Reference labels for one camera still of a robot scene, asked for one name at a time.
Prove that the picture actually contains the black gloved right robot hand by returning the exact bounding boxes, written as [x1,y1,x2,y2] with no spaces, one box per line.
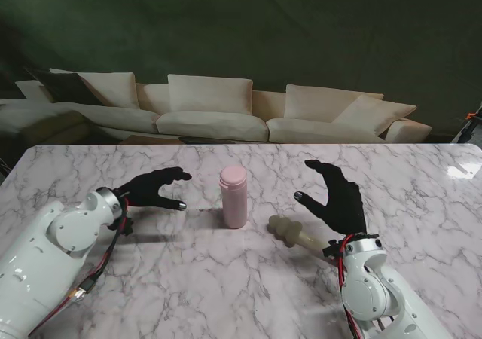
[293,159,368,237]

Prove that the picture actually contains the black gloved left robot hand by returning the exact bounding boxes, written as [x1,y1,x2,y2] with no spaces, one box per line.
[112,166,193,212]

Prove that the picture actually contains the cream fabric sofa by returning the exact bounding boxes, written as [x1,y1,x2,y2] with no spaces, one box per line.
[0,67,433,145]

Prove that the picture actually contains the left arm red black cable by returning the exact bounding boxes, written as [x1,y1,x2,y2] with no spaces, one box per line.
[28,197,131,338]

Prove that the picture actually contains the dark brown cushion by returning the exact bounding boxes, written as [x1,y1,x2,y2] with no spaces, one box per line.
[33,71,102,106]

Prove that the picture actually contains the right arm red black cable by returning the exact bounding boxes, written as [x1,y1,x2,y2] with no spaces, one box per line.
[337,237,365,339]

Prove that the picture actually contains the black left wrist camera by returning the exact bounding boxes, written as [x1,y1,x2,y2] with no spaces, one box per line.
[107,216,136,237]

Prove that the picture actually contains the sponge cup brush red handle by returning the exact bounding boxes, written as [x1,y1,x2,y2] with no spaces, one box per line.
[267,214,340,267]

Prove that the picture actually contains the white stand with orange clamp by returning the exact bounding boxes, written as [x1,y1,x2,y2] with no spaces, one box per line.
[450,105,482,144]

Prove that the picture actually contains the arm red black cable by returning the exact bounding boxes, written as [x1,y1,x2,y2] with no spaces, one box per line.
[337,237,365,339]
[28,197,131,338]

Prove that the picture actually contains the cream sofa cushion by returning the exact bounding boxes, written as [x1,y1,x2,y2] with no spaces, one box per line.
[333,94,418,136]
[167,74,254,115]
[284,84,385,121]
[49,67,136,110]

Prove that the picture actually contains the pink thermos lid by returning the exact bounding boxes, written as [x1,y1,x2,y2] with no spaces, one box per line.
[219,166,246,193]

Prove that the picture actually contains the pink thermos bottle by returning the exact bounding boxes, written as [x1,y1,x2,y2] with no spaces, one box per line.
[221,186,248,230]

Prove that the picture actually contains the small cream cushion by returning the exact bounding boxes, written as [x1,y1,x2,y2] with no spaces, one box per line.
[14,79,52,101]

